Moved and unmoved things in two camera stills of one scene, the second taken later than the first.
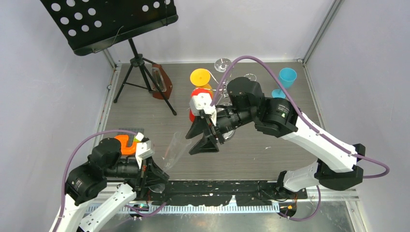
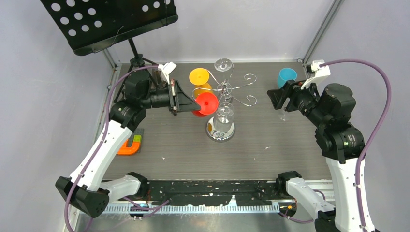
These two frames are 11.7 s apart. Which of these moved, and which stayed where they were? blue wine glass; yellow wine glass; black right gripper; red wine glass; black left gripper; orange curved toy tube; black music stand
Moved: black left gripper; red wine glass; black right gripper
Stayed: black music stand; yellow wine glass; blue wine glass; orange curved toy tube
